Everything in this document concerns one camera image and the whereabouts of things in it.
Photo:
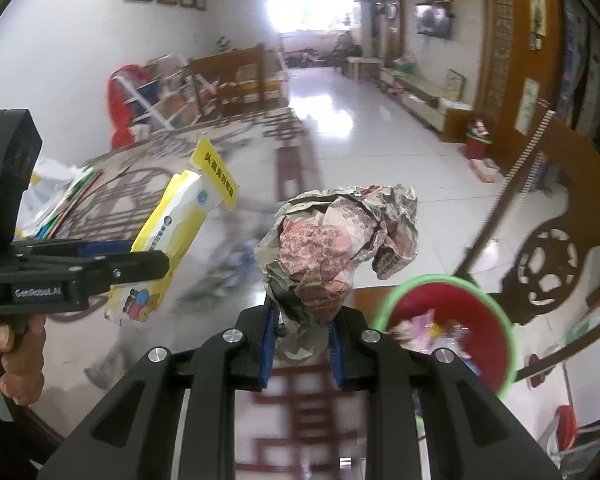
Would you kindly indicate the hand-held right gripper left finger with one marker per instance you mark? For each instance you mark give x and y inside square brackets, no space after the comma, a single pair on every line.
[269,360]

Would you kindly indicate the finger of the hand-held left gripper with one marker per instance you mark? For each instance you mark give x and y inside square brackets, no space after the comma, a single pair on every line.
[55,246]
[105,275]

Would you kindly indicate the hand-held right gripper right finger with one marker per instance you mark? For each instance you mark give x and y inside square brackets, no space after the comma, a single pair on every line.
[336,365]

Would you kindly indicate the yellow white packet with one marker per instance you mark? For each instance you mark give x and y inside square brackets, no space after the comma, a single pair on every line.
[180,215]

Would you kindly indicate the pink foil wrapper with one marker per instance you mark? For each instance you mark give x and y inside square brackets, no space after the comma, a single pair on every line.
[422,322]

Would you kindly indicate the printed paper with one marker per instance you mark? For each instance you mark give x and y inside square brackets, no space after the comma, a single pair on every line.
[325,260]

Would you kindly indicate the red bin with green rim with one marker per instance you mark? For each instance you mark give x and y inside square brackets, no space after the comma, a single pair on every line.
[480,330]

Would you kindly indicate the person's left hand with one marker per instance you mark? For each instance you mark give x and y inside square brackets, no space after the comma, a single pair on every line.
[22,360]

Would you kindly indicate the stack of colourful books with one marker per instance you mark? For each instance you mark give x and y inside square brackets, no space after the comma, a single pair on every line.
[72,200]

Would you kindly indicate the red plastic stool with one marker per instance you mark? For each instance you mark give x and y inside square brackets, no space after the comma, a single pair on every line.
[120,110]

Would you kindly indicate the white book rack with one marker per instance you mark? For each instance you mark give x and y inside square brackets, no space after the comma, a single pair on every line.
[160,95]

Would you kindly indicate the plain wooden chair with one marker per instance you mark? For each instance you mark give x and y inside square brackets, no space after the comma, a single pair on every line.
[235,80]

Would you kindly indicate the red plastic object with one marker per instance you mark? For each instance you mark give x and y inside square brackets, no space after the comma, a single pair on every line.
[565,425]

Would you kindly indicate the tissue box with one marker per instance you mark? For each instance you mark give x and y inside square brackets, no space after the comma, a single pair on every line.
[485,170]

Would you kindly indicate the red floor canister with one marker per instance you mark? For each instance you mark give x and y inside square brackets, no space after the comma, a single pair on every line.
[477,142]

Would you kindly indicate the low television cabinet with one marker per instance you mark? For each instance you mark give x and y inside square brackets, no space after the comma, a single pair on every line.
[425,97]

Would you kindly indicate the small white table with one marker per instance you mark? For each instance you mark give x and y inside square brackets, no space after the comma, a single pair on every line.
[362,64]

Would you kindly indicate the green white bag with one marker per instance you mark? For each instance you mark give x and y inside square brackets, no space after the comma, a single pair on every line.
[405,63]

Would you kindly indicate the carved wooden chair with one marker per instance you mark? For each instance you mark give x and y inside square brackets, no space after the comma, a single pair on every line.
[575,157]

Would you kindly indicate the bright window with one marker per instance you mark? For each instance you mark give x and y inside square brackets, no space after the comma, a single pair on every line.
[310,7]

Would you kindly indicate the leaning picture frame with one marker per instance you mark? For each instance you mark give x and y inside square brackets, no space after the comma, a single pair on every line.
[455,85]

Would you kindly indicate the hanging wall scroll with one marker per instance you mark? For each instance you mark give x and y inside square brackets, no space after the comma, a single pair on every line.
[527,105]
[536,0]

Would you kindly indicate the wall television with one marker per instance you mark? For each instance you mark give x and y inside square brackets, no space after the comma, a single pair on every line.
[435,20]

